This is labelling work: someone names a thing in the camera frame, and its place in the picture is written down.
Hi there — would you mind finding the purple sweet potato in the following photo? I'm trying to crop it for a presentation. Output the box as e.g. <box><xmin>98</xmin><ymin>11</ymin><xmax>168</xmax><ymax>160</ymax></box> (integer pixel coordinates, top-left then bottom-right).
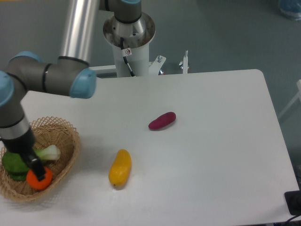
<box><xmin>148</xmin><ymin>112</ymin><xmax>176</xmax><ymax>130</ymax></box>

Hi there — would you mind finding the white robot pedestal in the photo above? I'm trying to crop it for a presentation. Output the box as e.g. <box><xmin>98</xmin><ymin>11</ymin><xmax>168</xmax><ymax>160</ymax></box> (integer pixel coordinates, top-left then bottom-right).
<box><xmin>90</xmin><ymin>13</ymin><xmax>166</xmax><ymax>77</ymax></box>

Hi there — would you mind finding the white frame at right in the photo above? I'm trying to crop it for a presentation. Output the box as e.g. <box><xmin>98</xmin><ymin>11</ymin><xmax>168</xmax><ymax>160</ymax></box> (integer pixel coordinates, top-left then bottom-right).
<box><xmin>277</xmin><ymin>80</ymin><xmax>301</xmax><ymax>122</ymax></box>

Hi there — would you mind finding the green bok choy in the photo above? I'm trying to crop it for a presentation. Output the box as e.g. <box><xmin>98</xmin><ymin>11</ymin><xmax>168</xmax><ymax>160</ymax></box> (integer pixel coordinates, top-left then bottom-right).
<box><xmin>1</xmin><ymin>145</ymin><xmax>61</xmax><ymax>181</ymax></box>

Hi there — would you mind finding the woven wicker basket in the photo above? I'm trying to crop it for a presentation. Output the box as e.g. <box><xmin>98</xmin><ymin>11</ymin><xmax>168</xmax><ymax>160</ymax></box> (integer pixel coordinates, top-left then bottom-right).
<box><xmin>0</xmin><ymin>116</ymin><xmax>80</xmax><ymax>202</ymax></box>

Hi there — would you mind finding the orange fruit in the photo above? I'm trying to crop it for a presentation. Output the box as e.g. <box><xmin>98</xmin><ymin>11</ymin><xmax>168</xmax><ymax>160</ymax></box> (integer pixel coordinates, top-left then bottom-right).
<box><xmin>26</xmin><ymin>167</ymin><xmax>53</xmax><ymax>190</ymax></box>

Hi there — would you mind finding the black device at table edge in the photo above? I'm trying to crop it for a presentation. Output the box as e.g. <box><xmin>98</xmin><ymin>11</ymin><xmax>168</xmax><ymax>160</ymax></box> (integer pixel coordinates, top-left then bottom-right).
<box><xmin>284</xmin><ymin>190</ymin><xmax>301</xmax><ymax>215</ymax></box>

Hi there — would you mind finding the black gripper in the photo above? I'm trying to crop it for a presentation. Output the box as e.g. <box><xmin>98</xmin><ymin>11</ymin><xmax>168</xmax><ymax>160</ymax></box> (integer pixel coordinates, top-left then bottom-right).
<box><xmin>2</xmin><ymin>128</ymin><xmax>46</xmax><ymax>181</ymax></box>

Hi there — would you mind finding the blue bag in corner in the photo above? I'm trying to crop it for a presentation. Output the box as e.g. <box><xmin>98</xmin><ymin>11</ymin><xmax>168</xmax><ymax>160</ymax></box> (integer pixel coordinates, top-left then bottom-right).
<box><xmin>278</xmin><ymin>0</ymin><xmax>301</xmax><ymax>21</ymax></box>

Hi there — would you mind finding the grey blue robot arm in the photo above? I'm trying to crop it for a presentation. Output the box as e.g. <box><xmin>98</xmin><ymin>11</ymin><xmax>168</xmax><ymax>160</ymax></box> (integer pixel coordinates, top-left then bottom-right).
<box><xmin>0</xmin><ymin>0</ymin><xmax>142</xmax><ymax>181</ymax></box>

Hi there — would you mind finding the yellow mango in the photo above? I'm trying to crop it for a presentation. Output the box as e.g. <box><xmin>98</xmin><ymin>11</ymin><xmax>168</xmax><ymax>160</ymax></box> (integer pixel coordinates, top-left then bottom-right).
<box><xmin>108</xmin><ymin>149</ymin><xmax>132</xmax><ymax>188</ymax></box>

